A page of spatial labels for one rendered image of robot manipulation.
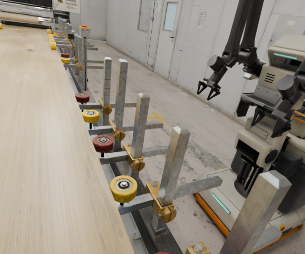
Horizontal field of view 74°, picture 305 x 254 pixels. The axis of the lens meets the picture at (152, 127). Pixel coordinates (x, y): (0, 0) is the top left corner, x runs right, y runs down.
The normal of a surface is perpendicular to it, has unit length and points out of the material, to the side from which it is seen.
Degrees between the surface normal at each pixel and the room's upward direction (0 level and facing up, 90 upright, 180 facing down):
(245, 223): 90
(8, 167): 0
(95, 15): 90
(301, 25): 90
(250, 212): 90
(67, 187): 0
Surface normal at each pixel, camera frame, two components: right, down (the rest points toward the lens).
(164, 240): 0.15, -0.88
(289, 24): -0.89, 0.08
